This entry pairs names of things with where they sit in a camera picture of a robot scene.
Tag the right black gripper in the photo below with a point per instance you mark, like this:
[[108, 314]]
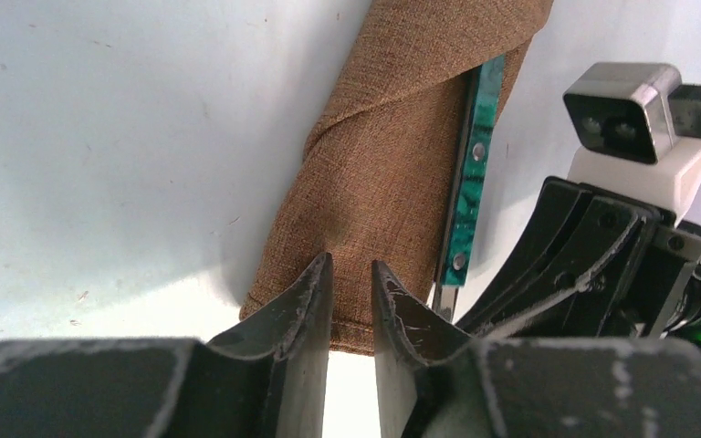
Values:
[[575, 262]]

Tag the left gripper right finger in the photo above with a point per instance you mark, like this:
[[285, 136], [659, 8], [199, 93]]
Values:
[[434, 380]]

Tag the brown cloth napkin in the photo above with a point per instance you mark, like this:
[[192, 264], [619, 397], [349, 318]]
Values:
[[378, 164]]

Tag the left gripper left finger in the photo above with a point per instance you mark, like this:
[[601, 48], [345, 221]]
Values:
[[264, 377]]

